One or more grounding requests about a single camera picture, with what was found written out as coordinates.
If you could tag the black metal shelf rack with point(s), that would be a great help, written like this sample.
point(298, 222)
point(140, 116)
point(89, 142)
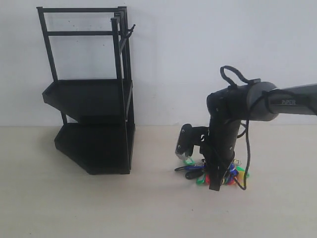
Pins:
point(97, 114)

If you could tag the colourful key tag bunch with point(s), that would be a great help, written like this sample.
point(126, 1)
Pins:
point(198, 172)

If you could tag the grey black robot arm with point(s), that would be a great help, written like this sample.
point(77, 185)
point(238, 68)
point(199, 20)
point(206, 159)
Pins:
point(261, 101)

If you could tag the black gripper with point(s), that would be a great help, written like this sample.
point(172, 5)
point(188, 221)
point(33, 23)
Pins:
point(218, 148)

